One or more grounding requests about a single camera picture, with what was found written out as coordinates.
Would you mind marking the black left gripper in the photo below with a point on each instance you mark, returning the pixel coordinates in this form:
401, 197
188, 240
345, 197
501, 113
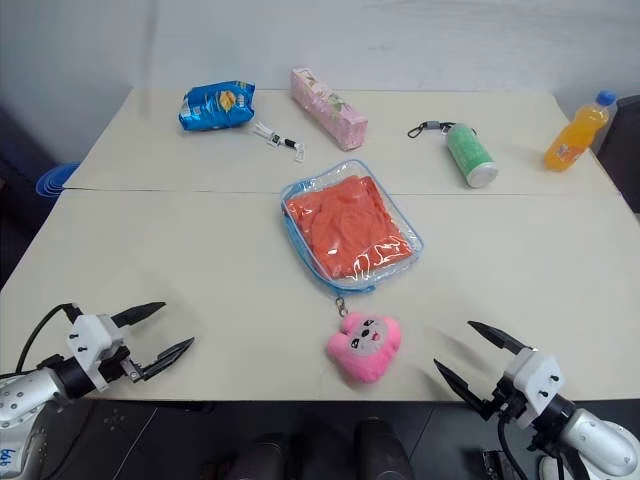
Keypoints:
118, 367

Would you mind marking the blue chip bag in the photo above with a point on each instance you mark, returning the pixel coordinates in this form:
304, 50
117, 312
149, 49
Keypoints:
215, 107

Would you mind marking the clear pouch with orange cloth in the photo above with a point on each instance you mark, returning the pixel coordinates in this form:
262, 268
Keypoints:
300, 200

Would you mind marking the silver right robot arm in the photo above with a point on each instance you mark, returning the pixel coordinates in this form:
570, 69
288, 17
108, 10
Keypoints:
602, 445

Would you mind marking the green metal bottle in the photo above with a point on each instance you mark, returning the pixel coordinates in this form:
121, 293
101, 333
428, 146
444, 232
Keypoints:
469, 152

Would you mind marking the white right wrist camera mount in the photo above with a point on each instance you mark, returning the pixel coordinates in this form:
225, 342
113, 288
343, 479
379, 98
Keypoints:
535, 372

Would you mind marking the orange soda bottle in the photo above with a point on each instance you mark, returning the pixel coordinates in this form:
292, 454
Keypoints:
575, 137

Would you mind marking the dark chair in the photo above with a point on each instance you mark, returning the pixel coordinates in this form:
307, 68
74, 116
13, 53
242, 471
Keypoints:
622, 150

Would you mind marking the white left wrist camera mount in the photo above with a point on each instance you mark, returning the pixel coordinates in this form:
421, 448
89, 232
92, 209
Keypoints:
88, 335

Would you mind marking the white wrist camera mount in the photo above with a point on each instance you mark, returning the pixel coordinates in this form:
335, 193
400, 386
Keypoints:
88, 335
535, 372

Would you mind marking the dark blue seat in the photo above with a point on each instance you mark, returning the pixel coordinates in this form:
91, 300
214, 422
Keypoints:
22, 200

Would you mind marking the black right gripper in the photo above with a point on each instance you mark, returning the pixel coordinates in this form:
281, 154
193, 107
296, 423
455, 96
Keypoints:
504, 402

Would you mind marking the pink floral tissue box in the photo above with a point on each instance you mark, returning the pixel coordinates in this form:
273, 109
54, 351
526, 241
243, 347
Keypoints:
327, 107

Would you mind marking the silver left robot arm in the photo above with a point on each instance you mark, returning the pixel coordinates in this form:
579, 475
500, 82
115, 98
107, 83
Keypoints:
26, 394

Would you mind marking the blue stacked stools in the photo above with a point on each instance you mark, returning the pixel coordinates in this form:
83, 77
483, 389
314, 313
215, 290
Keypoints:
52, 180

